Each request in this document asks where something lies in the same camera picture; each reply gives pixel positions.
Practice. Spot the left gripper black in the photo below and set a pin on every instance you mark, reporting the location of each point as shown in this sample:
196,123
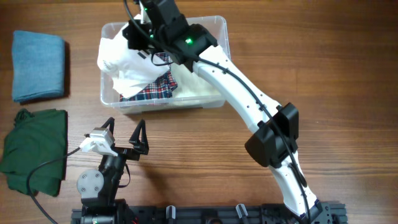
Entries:
141,147

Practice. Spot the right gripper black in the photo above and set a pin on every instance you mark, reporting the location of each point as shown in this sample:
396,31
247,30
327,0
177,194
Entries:
136,35

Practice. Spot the white t-shirt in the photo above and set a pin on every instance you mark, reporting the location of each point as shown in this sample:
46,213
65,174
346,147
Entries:
131,70

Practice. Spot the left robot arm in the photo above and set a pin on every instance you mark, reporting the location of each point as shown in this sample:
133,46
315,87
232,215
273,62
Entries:
98,187

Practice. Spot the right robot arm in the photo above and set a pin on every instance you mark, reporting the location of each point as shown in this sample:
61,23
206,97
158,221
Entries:
275,128

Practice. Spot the clear plastic storage bin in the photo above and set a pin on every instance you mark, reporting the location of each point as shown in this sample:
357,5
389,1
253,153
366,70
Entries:
110,98

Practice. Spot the plaid flannel shirt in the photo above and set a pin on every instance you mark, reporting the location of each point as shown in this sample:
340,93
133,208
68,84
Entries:
161,88

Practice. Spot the cream folded cloth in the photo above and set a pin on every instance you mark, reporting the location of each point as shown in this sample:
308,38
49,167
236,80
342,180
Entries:
189,84

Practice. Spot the green folded garment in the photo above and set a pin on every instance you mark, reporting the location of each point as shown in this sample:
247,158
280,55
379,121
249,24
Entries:
37,137

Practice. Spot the blue folded towel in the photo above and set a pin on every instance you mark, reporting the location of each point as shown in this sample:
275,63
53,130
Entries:
39,66

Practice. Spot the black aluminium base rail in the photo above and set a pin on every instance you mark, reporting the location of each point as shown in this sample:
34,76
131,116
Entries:
322,212

